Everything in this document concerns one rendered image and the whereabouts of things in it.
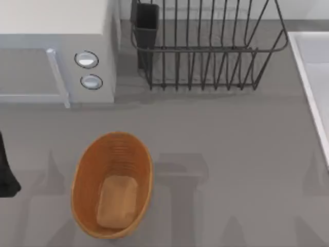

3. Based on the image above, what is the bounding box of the small microwave knob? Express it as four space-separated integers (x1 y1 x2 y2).
80 74 104 91

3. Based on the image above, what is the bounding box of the orange wicker basket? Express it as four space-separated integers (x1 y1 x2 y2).
70 131 154 240

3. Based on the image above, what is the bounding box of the large microwave knob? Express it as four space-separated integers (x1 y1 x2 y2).
74 50 100 69

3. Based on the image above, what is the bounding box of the black cutlery holder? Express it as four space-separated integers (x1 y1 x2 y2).
130 2 160 69

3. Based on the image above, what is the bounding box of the pale microwave oven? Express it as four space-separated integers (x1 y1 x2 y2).
0 0 122 109

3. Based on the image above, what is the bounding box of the dark wire dish rack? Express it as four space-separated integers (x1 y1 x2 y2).
130 0 289 92

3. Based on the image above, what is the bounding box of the microwave door handle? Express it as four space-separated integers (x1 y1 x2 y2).
46 48 71 109

